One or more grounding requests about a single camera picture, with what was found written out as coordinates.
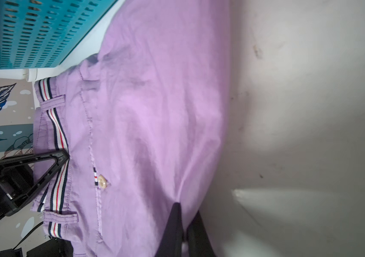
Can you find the teal plastic basket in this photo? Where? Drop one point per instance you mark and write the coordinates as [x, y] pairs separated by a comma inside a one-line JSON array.
[[41, 34]]

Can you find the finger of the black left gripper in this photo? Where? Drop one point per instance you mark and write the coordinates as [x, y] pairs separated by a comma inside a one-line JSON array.
[[23, 177]]

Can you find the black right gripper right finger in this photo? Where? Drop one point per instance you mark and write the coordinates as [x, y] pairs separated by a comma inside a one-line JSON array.
[[199, 244]]

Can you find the purple pants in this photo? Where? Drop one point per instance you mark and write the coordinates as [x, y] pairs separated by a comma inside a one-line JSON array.
[[143, 122]]

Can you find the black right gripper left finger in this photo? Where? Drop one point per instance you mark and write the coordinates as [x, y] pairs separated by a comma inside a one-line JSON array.
[[172, 239]]

